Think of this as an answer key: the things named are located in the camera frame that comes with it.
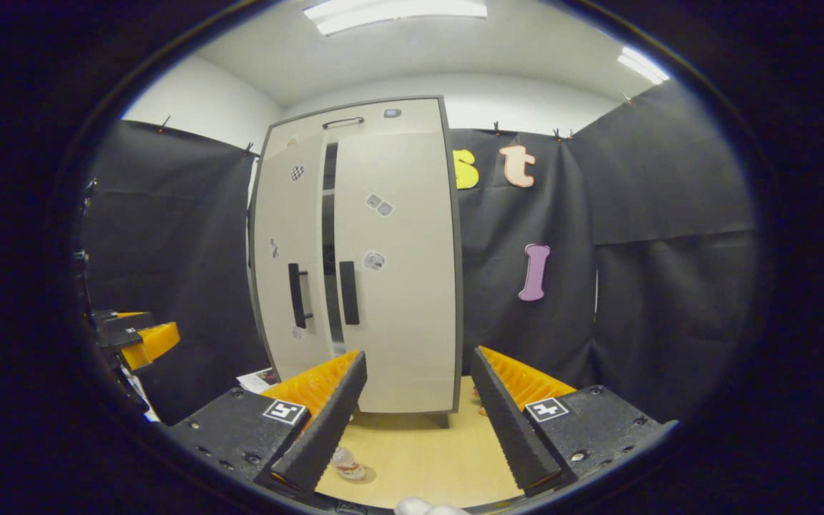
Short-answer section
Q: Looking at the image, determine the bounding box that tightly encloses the black backdrop cloth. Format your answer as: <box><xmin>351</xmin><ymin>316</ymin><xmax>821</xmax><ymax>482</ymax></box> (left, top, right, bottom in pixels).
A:
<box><xmin>79</xmin><ymin>79</ymin><xmax>756</xmax><ymax>426</ymax></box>

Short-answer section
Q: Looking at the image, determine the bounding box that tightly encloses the white cabinet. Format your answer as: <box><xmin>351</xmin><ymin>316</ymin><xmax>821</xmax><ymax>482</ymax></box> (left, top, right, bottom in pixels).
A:
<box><xmin>247</xmin><ymin>95</ymin><xmax>464</xmax><ymax>430</ymax></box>

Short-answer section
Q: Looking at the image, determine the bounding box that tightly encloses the black door handle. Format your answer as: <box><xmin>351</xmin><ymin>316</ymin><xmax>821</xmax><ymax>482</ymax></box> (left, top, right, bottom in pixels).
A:
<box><xmin>288</xmin><ymin>263</ymin><xmax>313</xmax><ymax>330</ymax></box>
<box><xmin>339</xmin><ymin>260</ymin><xmax>361</xmax><ymax>326</ymax></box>

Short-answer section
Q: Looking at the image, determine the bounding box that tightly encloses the printed paper sheet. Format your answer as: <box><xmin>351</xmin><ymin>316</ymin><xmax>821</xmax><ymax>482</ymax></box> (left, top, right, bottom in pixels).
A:
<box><xmin>237</xmin><ymin>367</ymin><xmax>280</xmax><ymax>394</ymax></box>

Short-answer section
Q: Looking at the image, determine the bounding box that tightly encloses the clear plastic bottle red label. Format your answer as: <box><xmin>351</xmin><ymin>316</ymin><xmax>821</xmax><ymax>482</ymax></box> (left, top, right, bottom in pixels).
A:
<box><xmin>331</xmin><ymin>445</ymin><xmax>368</xmax><ymax>481</ymax></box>

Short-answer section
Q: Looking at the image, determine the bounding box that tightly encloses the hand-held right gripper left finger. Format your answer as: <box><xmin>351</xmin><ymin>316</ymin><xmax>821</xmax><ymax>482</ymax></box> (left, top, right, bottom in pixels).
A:
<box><xmin>169</xmin><ymin>349</ymin><xmax>368</xmax><ymax>496</ymax></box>

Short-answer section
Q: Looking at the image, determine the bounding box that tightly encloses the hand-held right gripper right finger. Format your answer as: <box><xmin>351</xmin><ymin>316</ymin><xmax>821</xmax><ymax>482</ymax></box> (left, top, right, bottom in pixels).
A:
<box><xmin>471</xmin><ymin>346</ymin><xmax>677</xmax><ymax>498</ymax></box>

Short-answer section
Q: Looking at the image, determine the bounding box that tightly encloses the white cabinet door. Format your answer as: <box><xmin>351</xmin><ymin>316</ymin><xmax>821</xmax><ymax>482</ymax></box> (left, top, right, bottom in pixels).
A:
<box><xmin>251</xmin><ymin>131</ymin><xmax>328</xmax><ymax>381</ymax></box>
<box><xmin>332</xmin><ymin>131</ymin><xmax>459</xmax><ymax>414</ymax></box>

